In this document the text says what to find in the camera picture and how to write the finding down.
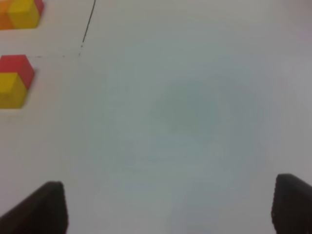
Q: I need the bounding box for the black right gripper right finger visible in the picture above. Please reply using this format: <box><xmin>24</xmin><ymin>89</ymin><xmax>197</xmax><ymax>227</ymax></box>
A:
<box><xmin>271</xmin><ymin>174</ymin><xmax>312</xmax><ymax>234</ymax></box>

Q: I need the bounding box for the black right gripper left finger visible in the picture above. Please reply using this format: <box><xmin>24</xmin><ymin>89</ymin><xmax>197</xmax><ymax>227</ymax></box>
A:
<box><xmin>0</xmin><ymin>181</ymin><xmax>69</xmax><ymax>234</ymax></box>

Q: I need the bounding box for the orange template cube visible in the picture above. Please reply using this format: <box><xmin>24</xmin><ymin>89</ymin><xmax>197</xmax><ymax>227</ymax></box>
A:
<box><xmin>0</xmin><ymin>0</ymin><xmax>14</xmax><ymax>30</ymax></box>

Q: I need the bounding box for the yellow template cube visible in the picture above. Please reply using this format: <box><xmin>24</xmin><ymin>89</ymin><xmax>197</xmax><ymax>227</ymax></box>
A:
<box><xmin>8</xmin><ymin>0</ymin><xmax>40</xmax><ymax>29</ymax></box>

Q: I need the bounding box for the red template cube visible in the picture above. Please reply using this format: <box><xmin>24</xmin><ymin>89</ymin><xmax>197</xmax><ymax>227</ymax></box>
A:
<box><xmin>34</xmin><ymin>0</ymin><xmax>44</xmax><ymax>16</ymax></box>

